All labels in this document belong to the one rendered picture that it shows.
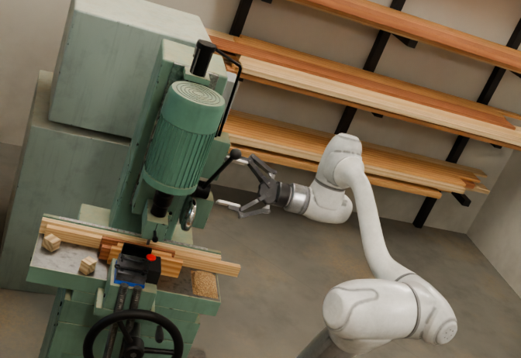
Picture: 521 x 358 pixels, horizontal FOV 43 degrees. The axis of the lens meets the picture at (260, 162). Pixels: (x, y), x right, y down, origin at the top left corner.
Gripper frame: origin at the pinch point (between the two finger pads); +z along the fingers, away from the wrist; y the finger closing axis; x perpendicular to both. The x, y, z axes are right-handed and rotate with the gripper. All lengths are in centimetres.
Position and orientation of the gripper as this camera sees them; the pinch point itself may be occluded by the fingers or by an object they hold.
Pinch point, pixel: (224, 180)
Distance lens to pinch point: 199.5
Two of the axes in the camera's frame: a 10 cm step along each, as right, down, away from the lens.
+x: 3.3, -2.3, -9.1
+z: -9.3, -2.5, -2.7
